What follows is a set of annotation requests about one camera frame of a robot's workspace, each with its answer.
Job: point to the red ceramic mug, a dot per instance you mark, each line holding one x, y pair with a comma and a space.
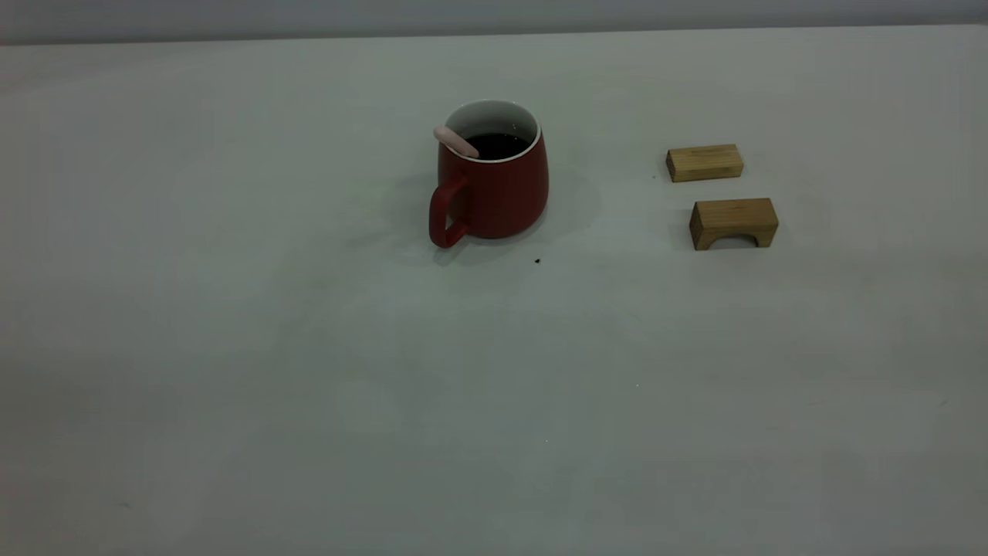
502, 193

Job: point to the dark coffee liquid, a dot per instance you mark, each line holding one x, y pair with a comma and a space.
502, 145

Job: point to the flat wooden block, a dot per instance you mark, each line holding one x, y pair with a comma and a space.
704, 162

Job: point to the arched wooden block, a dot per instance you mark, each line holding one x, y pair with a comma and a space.
733, 212

